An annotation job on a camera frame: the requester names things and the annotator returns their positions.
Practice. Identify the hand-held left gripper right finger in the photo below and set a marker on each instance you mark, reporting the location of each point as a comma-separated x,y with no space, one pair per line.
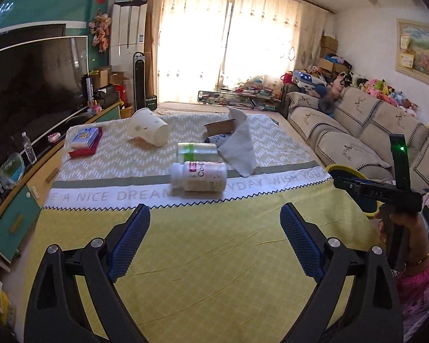
300,243

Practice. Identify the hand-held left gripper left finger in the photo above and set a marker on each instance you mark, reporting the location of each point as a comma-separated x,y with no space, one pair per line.
128,243

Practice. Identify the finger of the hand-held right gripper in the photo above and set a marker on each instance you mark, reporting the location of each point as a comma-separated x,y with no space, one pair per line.
364,189

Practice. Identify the black bin with yellow rim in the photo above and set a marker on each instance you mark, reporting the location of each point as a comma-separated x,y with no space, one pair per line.
338,169

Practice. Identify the white plastic bottle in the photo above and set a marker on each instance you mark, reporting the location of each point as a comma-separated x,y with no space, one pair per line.
203,178

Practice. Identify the white tissue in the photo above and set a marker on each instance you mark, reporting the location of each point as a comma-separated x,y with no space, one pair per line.
241,146

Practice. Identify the green and white bottle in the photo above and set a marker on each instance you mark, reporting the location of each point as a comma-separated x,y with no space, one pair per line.
200,152

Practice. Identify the printed paper cup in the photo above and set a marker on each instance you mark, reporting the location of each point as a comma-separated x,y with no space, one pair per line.
146,127

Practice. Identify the blue and white packet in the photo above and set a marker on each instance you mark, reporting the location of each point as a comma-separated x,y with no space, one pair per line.
216,140

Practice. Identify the small dark box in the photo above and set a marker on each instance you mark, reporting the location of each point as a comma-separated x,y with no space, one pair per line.
220,128

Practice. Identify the person's right hand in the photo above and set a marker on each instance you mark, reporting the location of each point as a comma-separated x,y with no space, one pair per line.
416,235

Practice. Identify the beige sofa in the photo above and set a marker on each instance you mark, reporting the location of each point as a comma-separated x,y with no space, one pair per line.
343,143

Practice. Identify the yellow and grey tablecloth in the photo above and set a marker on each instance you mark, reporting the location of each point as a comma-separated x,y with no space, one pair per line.
207,243

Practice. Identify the row of plush toys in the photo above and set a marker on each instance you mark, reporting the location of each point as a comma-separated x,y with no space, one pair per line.
382,89

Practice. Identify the grey round cushion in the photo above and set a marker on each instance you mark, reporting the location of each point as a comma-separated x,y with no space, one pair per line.
326,105

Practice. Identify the pink plush toy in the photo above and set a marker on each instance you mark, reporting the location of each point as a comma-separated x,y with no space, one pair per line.
336,85

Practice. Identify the red and blue wipes pack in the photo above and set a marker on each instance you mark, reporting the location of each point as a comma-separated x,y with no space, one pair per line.
85,139

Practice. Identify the teal television cabinet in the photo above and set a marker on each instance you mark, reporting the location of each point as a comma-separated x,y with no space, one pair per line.
18,218

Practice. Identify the pink floral clothing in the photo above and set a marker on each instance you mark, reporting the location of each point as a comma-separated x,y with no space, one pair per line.
418,293

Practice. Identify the blue star-print bag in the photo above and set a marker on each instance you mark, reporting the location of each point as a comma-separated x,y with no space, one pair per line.
306,78

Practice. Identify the small pink dish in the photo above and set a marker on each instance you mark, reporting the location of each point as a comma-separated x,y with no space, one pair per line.
53,137

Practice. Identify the clear water bottle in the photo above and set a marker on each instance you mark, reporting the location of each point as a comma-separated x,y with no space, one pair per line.
29,152

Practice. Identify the clear plastic bag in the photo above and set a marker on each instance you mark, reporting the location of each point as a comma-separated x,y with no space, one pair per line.
11,169

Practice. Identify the brown cardboard box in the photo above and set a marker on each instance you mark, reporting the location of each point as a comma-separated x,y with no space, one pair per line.
329,53
329,42

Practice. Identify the red container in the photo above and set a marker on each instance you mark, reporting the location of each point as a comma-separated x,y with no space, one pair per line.
121,94

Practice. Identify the long black box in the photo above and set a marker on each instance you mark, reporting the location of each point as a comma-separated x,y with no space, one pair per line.
91,89

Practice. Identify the glass coffee table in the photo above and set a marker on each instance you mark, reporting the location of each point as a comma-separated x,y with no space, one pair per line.
236,96

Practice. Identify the black tower fan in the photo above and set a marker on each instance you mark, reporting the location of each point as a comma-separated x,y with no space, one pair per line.
139,82

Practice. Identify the open cardboard box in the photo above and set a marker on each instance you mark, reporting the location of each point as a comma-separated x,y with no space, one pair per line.
118,78
100,77

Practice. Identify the sheer cream curtain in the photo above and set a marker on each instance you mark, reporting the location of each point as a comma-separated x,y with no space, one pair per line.
271,39
189,43

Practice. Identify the large curved television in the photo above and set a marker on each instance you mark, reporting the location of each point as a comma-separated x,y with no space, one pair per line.
32,89

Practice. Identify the white standing air conditioner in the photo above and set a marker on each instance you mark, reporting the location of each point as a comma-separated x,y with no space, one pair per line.
128,35

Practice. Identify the artificial flower decoration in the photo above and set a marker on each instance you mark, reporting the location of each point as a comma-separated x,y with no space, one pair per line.
100,30

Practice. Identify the framed wall picture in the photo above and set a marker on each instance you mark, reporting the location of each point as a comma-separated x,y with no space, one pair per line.
423,51

